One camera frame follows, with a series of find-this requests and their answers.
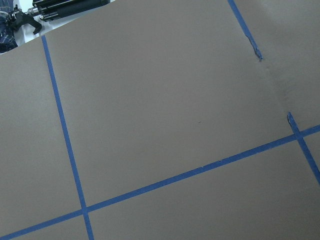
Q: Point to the brown paper table cover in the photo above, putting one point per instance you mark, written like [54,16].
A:
[165,120]

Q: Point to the black folded tripod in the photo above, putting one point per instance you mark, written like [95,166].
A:
[49,10]

